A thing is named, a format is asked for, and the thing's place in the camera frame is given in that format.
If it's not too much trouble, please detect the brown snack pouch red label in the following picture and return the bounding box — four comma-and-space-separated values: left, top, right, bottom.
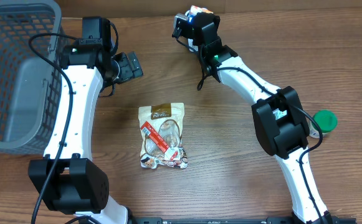
138, 103, 188, 169

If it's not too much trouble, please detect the small orange box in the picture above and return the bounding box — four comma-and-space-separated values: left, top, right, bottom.
186, 6, 212, 17

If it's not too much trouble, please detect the red candy bar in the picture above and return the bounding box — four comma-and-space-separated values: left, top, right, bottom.
140, 121, 180, 161

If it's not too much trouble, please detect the green lid white jar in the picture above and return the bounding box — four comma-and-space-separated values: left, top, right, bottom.
309, 110, 338, 138

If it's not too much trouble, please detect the light green wipes packet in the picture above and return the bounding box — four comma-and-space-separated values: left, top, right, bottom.
272, 108, 287, 121

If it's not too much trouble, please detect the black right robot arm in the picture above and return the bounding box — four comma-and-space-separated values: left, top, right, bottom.
179, 12, 334, 223

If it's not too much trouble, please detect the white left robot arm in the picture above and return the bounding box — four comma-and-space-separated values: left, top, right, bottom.
28, 16, 143, 224

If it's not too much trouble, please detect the white barcode scanner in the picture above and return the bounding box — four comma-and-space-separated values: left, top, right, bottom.
185, 10, 198, 52

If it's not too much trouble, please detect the grey plastic mesh basket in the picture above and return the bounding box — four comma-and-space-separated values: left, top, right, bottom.
0, 0, 67, 154

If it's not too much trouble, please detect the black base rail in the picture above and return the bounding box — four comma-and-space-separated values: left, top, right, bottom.
130, 215, 358, 224

